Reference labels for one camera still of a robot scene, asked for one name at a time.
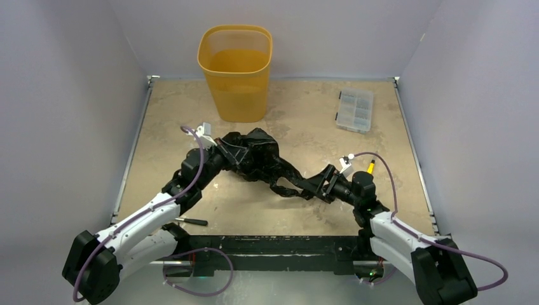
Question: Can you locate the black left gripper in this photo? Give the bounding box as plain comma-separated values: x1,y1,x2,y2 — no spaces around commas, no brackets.
197,137,248,191

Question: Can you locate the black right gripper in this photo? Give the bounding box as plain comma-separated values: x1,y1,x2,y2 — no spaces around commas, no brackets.
299,163,360,207

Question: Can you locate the black plastic trash bag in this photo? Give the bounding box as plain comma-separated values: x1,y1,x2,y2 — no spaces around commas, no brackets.
216,128,324,200

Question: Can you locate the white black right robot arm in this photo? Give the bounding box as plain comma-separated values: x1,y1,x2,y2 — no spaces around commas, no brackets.
302,165,478,304

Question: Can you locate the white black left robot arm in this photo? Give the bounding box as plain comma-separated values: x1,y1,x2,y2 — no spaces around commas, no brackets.
62,137,249,304

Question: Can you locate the yellow plastic trash bin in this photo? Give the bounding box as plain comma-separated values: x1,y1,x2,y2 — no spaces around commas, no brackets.
197,24,273,123

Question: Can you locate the clear plastic screw box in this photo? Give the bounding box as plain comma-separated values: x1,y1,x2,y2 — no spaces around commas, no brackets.
335,88,374,134

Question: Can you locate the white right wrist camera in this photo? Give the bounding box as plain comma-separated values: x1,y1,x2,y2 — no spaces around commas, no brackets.
339,154,355,178

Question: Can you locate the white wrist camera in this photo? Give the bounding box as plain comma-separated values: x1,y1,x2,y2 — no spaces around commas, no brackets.
339,154,355,178
195,122,217,149

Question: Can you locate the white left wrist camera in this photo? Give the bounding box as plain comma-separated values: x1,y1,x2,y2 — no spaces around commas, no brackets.
195,122,217,149

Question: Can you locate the yellow handled screwdriver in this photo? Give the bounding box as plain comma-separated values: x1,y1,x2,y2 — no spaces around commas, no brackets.
367,159,376,174

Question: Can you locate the black handled hammer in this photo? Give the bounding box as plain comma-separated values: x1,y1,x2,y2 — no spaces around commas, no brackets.
175,217,208,226

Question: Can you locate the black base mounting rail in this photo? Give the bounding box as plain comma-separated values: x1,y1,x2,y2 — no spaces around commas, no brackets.
164,235,394,282

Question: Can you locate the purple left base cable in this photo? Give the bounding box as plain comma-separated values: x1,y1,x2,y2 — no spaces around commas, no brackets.
161,247,234,297

